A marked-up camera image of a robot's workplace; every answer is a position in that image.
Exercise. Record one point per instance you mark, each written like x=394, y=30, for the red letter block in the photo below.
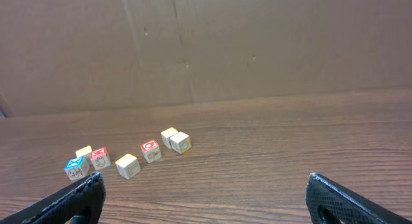
x=100, y=158

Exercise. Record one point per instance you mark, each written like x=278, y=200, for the cardboard box edge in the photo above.
x=74, y=55

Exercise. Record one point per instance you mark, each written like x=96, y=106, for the yellow block top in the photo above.
x=166, y=136

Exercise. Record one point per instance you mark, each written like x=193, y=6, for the blue X block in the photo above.
x=77, y=168

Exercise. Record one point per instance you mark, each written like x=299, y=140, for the yellow block left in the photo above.
x=85, y=152

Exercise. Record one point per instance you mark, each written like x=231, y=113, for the red C block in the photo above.
x=151, y=151

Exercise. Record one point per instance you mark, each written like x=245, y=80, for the white block top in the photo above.
x=181, y=142

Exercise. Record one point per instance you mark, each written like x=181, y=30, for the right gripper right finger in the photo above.
x=329, y=202

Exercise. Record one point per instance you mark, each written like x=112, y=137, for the yellow block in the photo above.
x=128, y=166
x=85, y=152
x=166, y=136

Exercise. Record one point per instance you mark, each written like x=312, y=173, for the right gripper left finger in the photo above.
x=80, y=202

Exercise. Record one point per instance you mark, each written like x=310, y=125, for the yellow block middle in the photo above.
x=128, y=166

